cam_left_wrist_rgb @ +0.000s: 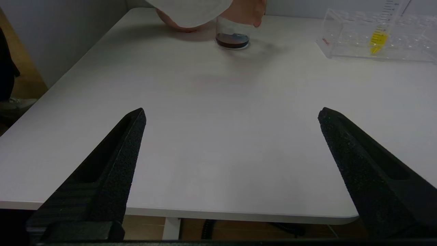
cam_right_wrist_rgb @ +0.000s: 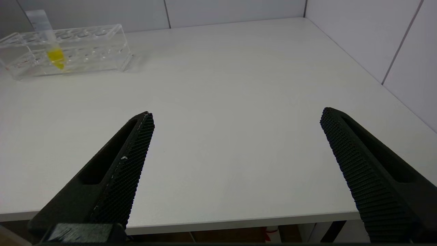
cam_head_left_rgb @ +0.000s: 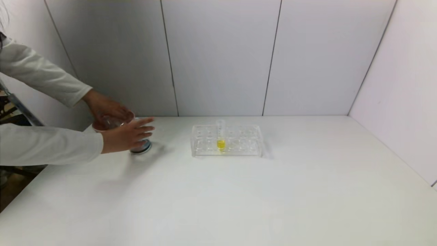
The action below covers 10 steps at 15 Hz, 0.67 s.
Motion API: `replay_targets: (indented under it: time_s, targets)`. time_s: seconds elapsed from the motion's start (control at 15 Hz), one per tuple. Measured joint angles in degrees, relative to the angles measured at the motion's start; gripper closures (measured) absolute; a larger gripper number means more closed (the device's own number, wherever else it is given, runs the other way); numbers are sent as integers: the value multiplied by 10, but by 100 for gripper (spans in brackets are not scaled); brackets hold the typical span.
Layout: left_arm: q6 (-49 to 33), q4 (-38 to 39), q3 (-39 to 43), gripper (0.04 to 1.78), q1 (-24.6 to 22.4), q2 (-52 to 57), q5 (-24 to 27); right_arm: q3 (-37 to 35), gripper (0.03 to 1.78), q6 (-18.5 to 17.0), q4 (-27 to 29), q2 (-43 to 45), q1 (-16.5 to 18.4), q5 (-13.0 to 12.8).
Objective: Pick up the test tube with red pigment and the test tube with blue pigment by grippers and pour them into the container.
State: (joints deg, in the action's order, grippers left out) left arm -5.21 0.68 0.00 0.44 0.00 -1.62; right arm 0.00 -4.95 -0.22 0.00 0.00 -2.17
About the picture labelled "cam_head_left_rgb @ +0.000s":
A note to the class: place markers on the person's left forearm white sleeve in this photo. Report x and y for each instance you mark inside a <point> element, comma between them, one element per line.
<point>37,71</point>

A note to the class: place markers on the clear glass beaker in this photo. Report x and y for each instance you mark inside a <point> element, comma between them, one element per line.
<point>145,147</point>

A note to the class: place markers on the person's right forearm white sleeve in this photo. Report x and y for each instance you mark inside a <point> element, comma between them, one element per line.
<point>47,145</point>

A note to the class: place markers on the person's left hand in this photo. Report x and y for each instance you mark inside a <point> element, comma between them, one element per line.
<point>104,106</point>

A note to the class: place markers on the clear acrylic test tube rack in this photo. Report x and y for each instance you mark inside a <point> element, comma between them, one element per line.
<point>245,143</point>

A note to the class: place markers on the person's right hand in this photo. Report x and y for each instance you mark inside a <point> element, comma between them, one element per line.
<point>123,136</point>

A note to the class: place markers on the pink plastic bowl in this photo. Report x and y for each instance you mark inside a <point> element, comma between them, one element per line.
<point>97,127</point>

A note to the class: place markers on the test tube with yellow pigment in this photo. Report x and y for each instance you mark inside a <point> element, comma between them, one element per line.
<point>221,144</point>

